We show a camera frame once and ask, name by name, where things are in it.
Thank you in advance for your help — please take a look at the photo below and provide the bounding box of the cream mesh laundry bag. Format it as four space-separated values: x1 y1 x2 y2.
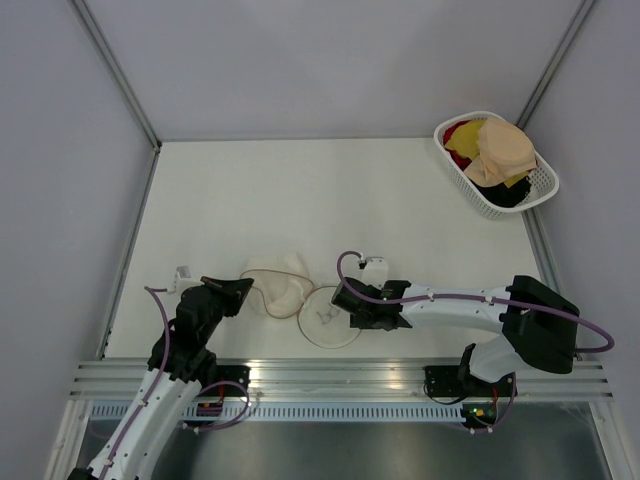
240 252 361 350

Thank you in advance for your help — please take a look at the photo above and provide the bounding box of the beige bra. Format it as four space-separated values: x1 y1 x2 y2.
464 117 537 188

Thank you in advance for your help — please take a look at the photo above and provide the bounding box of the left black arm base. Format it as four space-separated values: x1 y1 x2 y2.
199 364 251 399

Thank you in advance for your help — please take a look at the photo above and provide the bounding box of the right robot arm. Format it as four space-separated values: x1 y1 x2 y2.
331 275 577 396

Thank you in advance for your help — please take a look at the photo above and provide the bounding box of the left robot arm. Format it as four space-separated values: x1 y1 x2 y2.
68 277 254 479

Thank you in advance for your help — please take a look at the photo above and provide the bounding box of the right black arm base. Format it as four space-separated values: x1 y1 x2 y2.
423 365 514 400

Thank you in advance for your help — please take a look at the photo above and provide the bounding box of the black garment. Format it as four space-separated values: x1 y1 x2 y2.
477 177 531 208

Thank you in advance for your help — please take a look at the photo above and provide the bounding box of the yellow garment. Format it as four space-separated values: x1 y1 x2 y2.
444 118 530 187

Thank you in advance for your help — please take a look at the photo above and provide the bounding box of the white plastic basket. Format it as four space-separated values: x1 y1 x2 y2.
433 111 560 220

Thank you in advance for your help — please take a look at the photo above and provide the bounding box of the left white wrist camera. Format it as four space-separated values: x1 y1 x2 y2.
167 266 198 294

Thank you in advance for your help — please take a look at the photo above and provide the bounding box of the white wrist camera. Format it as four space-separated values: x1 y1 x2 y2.
358 256 389 289
167 266 198 294

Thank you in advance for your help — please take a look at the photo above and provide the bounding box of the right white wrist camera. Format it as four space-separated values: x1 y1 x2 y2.
358 256 389 289

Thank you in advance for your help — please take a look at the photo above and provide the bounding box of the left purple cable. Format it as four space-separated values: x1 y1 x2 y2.
87 285 251 480

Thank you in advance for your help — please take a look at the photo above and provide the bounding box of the purple cable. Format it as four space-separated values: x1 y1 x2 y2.
87 285 251 480
335 249 615 441

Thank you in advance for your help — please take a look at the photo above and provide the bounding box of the aluminium mounting rail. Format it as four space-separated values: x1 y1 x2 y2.
68 358 614 403

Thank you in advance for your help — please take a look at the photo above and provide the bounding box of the white slotted cable duct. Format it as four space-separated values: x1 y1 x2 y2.
87 402 516 422

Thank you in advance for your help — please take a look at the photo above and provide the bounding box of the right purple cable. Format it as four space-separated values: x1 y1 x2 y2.
335 249 615 441

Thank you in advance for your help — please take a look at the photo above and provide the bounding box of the left aluminium frame post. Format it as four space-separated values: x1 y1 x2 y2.
68 0 162 153

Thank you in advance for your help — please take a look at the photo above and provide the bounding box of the aluminium frame post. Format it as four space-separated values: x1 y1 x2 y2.
68 0 162 153
516 0 600 130

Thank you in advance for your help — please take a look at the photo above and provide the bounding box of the right aluminium frame post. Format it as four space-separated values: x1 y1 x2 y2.
516 0 600 130

